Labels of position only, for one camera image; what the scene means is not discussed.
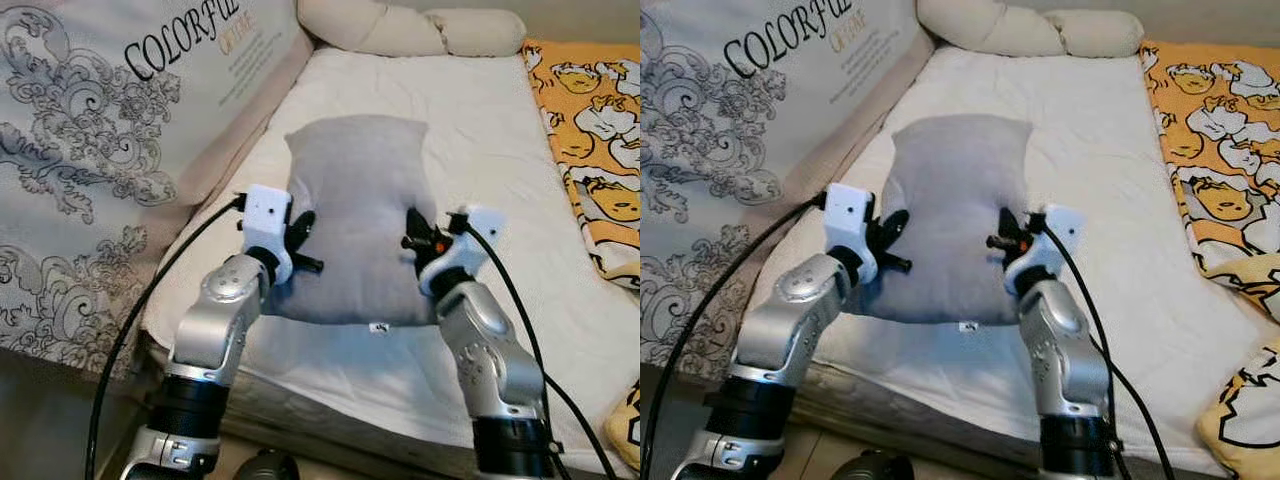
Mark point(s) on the grey pillow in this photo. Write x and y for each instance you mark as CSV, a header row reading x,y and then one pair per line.
x,y
360,190
950,190

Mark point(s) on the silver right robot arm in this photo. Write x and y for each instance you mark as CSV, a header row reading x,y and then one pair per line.
x,y
1065,350
485,350

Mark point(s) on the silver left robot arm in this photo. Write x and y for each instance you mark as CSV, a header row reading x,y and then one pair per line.
x,y
215,320
790,320

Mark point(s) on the white quilted mattress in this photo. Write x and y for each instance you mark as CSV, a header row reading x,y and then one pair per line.
x,y
1100,150
480,150

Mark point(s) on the grey bed base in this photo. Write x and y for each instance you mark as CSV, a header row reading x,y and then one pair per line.
x,y
340,432
940,425

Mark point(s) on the grey ornament printed headboard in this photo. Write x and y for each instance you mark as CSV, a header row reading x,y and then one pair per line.
x,y
720,150
90,130

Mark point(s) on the cream knotted bolster pillow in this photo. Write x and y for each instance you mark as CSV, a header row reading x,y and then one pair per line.
x,y
1020,28
400,28

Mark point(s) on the orange cartoon egg duvet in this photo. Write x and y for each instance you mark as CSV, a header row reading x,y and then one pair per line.
x,y
595,130
1215,130

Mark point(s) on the grey left robot leg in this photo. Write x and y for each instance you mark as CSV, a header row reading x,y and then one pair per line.
x,y
267,467
872,467

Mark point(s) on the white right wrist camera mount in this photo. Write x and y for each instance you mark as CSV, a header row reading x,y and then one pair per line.
x,y
470,250
1055,245

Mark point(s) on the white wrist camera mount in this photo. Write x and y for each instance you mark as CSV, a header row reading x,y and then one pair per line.
x,y
470,250
265,215
1055,245
848,215

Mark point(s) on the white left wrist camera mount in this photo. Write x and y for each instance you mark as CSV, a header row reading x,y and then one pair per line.
x,y
265,215
848,215

